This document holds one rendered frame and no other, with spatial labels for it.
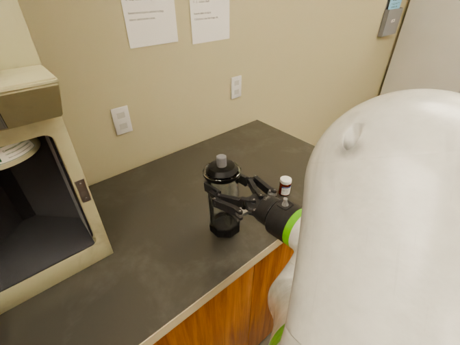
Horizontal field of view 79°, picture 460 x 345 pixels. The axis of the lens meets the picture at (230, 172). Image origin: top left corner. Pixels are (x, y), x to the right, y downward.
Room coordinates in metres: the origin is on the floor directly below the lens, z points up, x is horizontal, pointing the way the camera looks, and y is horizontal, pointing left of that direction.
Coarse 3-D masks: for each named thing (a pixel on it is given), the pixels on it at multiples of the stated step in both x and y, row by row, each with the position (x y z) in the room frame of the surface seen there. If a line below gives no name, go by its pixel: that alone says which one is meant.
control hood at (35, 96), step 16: (0, 80) 0.45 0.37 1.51; (16, 80) 0.45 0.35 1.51; (32, 80) 0.45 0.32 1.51; (48, 80) 0.46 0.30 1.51; (0, 96) 0.42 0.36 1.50; (16, 96) 0.43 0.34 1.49; (32, 96) 0.45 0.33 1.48; (48, 96) 0.47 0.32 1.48; (0, 112) 0.44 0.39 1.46; (16, 112) 0.46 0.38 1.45; (32, 112) 0.48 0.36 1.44; (48, 112) 0.50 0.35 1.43
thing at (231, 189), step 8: (240, 168) 0.65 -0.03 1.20; (208, 176) 0.61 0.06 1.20; (232, 176) 0.61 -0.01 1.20; (216, 184) 0.60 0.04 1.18; (224, 184) 0.60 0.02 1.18; (232, 184) 0.61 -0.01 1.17; (224, 192) 0.60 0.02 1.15; (232, 192) 0.61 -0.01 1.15; (216, 208) 0.60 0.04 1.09; (216, 216) 0.60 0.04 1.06; (224, 216) 0.59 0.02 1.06; (232, 216) 0.60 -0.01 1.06; (216, 224) 0.60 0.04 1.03; (224, 224) 0.59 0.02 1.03; (232, 224) 0.60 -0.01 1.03
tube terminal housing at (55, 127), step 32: (0, 0) 0.54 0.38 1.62; (0, 32) 0.53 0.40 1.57; (0, 64) 0.52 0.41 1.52; (32, 64) 0.55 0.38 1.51; (32, 128) 0.52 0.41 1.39; (64, 128) 0.56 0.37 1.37; (64, 160) 0.54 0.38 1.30; (96, 224) 0.55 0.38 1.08; (96, 256) 0.53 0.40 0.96; (32, 288) 0.42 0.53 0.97
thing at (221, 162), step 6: (216, 156) 0.65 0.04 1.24; (222, 156) 0.64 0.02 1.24; (216, 162) 0.64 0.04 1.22; (222, 162) 0.63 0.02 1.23; (228, 162) 0.66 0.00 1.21; (210, 168) 0.63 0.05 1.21; (216, 168) 0.63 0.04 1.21; (222, 168) 0.63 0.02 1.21; (228, 168) 0.63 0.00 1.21; (234, 168) 0.63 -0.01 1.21; (210, 174) 0.62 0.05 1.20; (216, 174) 0.61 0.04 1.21; (222, 174) 0.61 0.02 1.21; (228, 174) 0.61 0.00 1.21; (234, 174) 0.62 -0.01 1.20
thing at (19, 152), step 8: (16, 144) 0.52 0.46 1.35; (24, 144) 0.54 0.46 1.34; (32, 144) 0.55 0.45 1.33; (0, 152) 0.49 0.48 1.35; (8, 152) 0.50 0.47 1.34; (16, 152) 0.51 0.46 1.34; (24, 152) 0.52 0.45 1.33; (32, 152) 0.54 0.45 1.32; (0, 160) 0.48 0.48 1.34; (8, 160) 0.49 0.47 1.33; (16, 160) 0.50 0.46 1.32; (24, 160) 0.51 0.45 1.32; (0, 168) 0.47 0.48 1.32
